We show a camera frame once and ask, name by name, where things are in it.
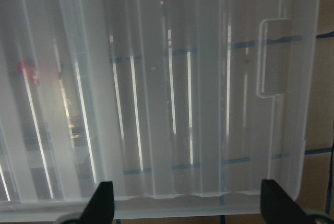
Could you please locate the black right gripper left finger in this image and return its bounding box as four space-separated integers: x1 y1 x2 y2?
80 181 115 224

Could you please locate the clear plastic box lid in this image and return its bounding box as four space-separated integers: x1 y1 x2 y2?
1 0 319 222

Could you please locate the red block under lid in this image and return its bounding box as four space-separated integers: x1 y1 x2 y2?
17 60 39 86

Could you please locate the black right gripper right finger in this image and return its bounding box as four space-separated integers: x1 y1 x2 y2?
260 180 308 223

